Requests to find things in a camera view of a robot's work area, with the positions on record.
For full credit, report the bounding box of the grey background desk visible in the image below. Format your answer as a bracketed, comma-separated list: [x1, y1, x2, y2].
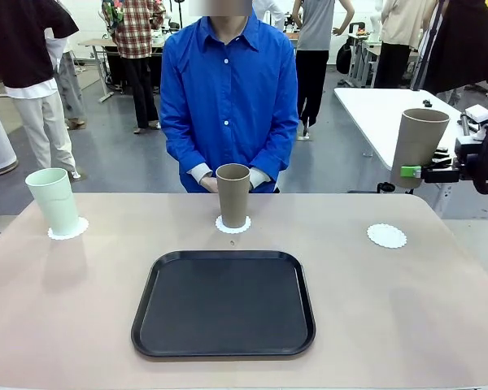
[77, 37, 168, 103]

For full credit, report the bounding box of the black plastic tray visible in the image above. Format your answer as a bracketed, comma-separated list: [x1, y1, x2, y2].
[130, 249, 317, 358]

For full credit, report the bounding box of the person's right hand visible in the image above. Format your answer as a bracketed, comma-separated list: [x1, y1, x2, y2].
[198, 172, 219, 193]

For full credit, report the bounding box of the person in blue shirt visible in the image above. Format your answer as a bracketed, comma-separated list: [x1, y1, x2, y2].
[159, 15, 300, 194]

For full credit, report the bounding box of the black tripod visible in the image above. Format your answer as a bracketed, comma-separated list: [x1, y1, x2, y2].
[410, 0, 447, 91]

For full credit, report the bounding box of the bystander in grey top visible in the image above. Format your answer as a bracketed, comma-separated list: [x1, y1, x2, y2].
[293, 0, 355, 139]

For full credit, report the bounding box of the bystander in black tee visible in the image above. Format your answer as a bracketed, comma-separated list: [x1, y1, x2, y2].
[0, 0, 81, 180]

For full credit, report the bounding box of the bystander in plaid shirt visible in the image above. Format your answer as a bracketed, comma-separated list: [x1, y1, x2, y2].
[101, 0, 166, 135]

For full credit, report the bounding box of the person's right forearm blue sleeve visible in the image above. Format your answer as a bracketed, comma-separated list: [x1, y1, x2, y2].
[160, 117, 212, 184]

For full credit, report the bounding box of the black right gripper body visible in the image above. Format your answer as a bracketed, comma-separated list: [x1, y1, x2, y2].
[425, 160, 463, 184]

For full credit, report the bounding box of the bystander in beige shirt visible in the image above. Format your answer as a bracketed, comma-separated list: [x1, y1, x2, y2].
[373, 0, 436, 89]

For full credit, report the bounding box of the black backpack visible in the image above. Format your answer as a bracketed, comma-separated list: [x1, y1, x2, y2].
[335, 40, 353, 76]

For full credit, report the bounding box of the white lace paper coaster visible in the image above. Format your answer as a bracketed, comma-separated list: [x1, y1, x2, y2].
[366, 223, 407, 249]
[215, 214, 253, 236]
[47, 216, 90, 241]

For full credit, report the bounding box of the bystander in black clothes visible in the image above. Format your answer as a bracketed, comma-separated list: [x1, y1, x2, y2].
[422, 0, 488, 98]

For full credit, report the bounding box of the bystander in grey trousers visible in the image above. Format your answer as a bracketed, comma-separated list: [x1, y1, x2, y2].
[54, 36, 86, 129]

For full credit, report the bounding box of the brown plastic cup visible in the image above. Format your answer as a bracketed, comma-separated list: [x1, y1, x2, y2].
[390, 108, 451, 189]
[216, 163, 251, 229]

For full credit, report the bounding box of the person's left forearm blue sleeve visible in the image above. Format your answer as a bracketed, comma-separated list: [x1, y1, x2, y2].
[248, 117, 300, 191]

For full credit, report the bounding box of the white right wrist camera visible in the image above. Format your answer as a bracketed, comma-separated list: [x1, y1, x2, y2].
[464, 104, 488, 123]

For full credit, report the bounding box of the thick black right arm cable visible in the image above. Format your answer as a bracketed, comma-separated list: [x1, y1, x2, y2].
[471, 109, 488, 195]

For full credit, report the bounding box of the light green plastic cup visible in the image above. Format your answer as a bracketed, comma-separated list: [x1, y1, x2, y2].
[24, 167, 81, 236]

